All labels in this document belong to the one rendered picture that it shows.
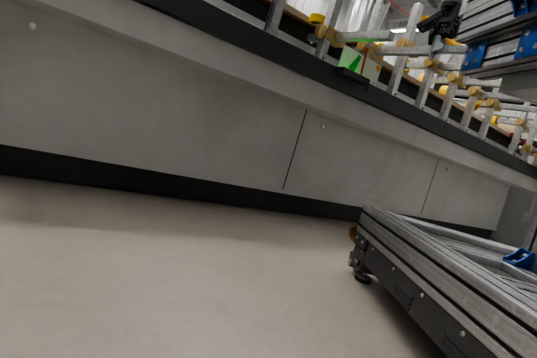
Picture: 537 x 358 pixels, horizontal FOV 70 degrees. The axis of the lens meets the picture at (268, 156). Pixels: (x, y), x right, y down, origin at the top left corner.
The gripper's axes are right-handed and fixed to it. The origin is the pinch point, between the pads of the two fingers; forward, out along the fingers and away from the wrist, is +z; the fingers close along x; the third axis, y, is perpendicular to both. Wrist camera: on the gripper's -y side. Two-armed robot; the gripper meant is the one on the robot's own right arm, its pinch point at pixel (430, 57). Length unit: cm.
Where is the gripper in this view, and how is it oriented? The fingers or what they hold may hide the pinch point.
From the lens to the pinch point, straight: 165.3
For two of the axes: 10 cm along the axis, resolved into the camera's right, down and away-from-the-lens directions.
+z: -2.8, 9.6, 0.5
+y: 5.8, 2.1, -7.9
